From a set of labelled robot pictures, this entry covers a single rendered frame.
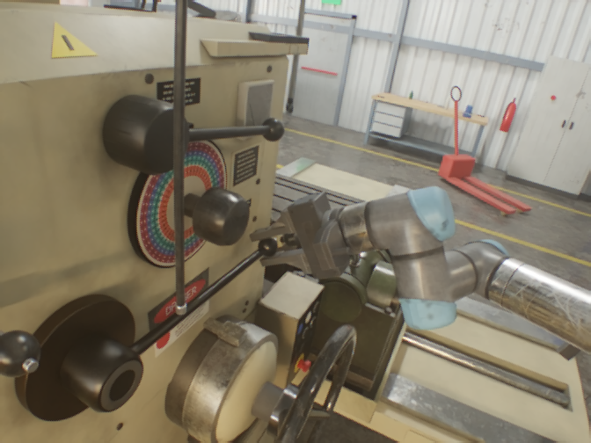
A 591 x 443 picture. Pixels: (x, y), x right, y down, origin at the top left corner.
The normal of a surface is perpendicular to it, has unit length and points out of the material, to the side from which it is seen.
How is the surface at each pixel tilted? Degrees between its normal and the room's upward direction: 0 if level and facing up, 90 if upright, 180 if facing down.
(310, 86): 90
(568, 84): 90
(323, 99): 90
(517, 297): 86
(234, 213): 75
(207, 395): 54
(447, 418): 0
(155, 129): 79
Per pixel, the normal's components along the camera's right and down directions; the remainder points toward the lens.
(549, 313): -0.83, 0.08
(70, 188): 0.88, 0.32
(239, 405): 0.63, 0.15
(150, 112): 0.32, -0.42
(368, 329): -0.44, 0.36
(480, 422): 0.13, -0.87
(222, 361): -0.06, -0.65
